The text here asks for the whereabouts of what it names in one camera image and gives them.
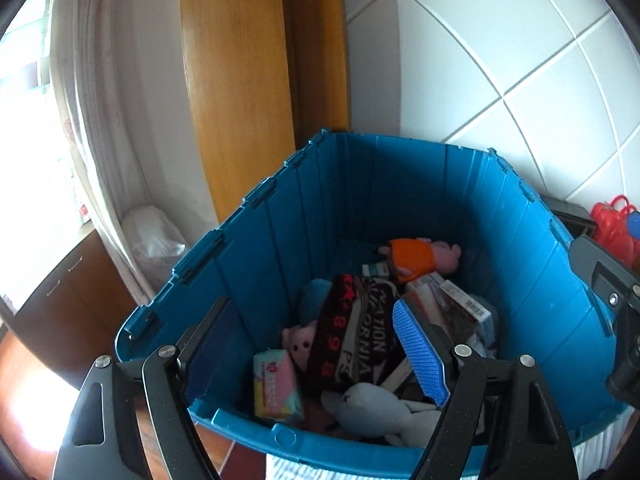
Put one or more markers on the black box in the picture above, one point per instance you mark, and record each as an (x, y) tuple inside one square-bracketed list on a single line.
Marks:
[(570, 217)]

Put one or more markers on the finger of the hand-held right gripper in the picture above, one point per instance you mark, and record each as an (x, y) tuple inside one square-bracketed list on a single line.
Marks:
[(625, 340)]

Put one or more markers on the bright window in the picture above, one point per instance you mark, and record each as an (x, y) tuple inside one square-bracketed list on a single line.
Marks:
[(30, 135)]

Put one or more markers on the black printed cloth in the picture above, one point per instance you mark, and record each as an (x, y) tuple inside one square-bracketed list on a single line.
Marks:
[(350, 340)]

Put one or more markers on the white barcode box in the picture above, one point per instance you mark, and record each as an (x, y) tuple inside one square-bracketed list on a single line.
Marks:
[(465, 302)]

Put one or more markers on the red plastic toy case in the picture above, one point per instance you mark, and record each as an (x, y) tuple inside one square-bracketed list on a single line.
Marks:
[(612, 225)]

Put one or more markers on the white curtain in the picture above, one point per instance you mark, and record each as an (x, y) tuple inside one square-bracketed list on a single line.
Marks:
[(110, 85)]

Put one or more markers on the pink and green tissue pack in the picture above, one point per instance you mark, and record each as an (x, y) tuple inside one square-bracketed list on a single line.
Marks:
[(275, 385)]

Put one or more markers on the blue plush toy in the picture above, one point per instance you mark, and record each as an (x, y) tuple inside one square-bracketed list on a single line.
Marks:
[(312, 300)]

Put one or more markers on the white plush toy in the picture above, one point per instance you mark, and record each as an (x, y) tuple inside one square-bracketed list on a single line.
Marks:
[(370, 405)]

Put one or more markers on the wooden door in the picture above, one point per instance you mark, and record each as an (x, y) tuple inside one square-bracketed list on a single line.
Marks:
[(235, 85)]

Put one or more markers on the brown wooden cabinet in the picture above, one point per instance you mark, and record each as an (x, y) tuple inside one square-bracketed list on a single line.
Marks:
[(65, 300)]

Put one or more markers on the pig plush with orange dress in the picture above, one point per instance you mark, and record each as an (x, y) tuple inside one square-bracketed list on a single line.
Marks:
[(410, 255)]

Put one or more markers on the small pink pig plush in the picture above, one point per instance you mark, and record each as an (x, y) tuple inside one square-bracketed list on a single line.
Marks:
[(300, 340)]

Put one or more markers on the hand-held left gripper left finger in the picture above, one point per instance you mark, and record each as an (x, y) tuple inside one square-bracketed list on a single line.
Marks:
[(215, 355)]

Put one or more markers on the red and white box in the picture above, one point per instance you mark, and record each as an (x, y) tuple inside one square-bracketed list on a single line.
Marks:
[(422, 287)]

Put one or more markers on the blue plastic storage bin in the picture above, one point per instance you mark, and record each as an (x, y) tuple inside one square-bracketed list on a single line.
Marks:
[(350, 185)]

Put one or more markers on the green and white box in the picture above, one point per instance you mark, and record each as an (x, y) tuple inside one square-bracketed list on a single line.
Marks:
[(375, 270)]

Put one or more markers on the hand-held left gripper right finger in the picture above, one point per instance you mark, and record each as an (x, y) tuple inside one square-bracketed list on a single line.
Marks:
[(420, 350)]

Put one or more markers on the white trash bag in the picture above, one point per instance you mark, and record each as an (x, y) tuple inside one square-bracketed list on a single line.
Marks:
[(152, 250)]

